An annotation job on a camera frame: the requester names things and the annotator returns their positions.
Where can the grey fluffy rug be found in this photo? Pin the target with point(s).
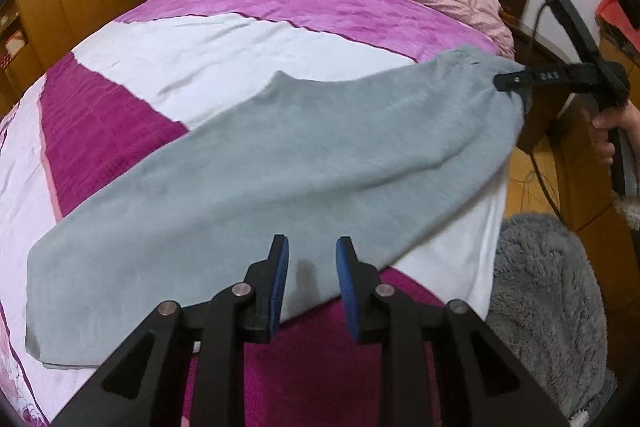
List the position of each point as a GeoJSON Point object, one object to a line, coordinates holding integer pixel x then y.
{"type": "Point", "coordinates": [546, 306]}

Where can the person's right hand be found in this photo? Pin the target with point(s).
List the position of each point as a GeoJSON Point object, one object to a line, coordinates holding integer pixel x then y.
{"type": "Point", "coordinates": [614, 134]}

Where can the pink patterned bedspread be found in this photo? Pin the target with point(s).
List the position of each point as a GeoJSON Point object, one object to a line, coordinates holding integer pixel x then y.
{"type": "Point", "coordinates": [149, 76]}

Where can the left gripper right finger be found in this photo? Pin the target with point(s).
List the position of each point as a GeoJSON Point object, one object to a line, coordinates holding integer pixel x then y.
{"type": "Point", "coordinates": [439, 365]}

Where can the grey pants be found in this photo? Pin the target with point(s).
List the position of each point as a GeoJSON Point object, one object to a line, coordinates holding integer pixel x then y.
{"type": "Point", "coordinates": [410, 164]}

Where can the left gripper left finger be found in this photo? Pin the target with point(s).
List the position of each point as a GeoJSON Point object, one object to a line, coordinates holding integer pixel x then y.
{"type": "Point", "coordinates": [187, 362]}

